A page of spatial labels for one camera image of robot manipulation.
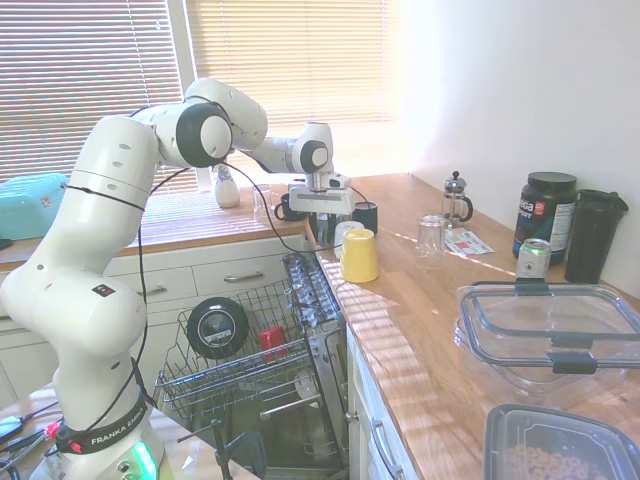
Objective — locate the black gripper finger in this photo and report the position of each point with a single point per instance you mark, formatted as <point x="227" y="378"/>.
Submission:
<point x="322" y="227"/>
<point x="340" y="221"/>

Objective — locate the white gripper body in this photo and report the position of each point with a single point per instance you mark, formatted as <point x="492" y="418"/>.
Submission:
<point x="320" y="201"/>

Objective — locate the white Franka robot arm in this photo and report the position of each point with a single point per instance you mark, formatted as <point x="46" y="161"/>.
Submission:
<point x="110" y="200"/>

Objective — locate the dark navy mug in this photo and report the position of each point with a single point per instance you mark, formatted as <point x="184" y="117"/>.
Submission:
<point x="366" y="217"/>

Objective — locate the black mug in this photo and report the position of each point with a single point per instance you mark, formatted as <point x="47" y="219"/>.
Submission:
<point x="286" y="211"/>

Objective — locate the red mug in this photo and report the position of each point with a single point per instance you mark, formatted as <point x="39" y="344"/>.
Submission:
<point x="272" y="342"/>

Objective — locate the white cup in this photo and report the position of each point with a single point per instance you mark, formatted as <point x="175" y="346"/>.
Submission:
<point x="345" y="232"/>

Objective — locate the yellow cup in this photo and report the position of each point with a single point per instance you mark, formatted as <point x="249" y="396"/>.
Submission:
<point x="358" y="257"/>

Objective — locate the clear drinking glass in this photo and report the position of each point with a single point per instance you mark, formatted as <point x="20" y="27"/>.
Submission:
<point x="431" y="240"/>
<point x="262" y="202"/>

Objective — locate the dishwasher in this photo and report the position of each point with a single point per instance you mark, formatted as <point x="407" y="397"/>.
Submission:
<point x="325" y="320"/>

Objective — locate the white blue-patterned vase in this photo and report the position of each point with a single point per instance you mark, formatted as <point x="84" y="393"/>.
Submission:
<point x="226" y="192"/>

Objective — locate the glass French press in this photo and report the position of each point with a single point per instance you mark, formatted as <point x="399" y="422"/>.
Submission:
<point x="456" y="205"/>

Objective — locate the printed paper leaflet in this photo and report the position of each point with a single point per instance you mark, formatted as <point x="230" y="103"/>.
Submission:
<point x="470" y="246"/>

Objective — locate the black round pan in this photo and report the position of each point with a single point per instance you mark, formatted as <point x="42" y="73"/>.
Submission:
<point x="215" y="325"/>

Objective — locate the wide window blind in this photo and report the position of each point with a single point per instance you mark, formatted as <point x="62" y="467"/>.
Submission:
<point x="300" y="50"/>

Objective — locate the white plate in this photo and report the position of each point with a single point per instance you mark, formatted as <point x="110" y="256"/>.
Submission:
<point x="304" y="385"/>

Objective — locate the metal cabinet knob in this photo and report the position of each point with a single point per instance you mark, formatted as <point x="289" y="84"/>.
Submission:
<point x="351" y="416"/>

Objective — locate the white green drink can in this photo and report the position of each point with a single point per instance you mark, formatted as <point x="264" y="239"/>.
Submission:
<point x="533" y="260"/>

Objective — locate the black protein powder jar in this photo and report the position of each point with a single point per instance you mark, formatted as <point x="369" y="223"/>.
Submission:
<point x="542" y="220"/>

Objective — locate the clear plastic lidded container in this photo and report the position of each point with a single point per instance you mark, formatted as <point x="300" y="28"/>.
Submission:
<point x="550" y="325"/>

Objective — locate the black shaker bottle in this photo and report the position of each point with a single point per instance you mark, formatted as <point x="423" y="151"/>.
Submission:
<point x="592" y="235"/>

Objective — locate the teal storage box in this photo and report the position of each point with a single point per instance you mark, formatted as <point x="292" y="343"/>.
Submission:
<point x="30" y="207"/>

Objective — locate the grey lidded food container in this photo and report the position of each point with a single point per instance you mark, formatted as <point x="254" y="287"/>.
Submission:
<point x="560" y="445"/>

